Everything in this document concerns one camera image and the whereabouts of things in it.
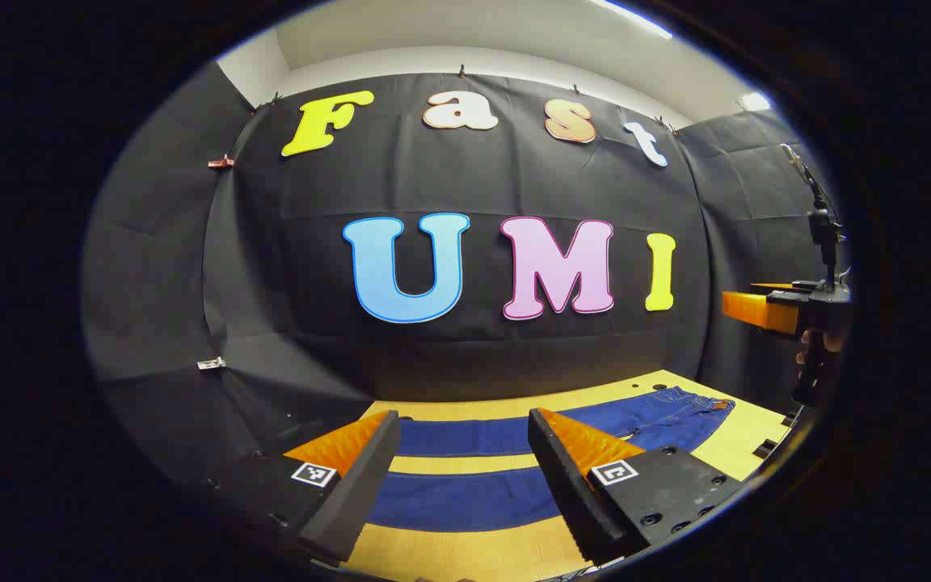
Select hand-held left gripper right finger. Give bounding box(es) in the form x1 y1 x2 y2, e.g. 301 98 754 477
528 408 745 567

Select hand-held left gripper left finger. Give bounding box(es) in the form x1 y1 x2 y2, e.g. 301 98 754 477
211 410 402 567

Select blue denim jeans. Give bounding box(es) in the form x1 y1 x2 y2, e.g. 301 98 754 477
367 386 735 533

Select black backdrop cloth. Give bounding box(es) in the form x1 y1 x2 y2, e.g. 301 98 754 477
82 61 846 494

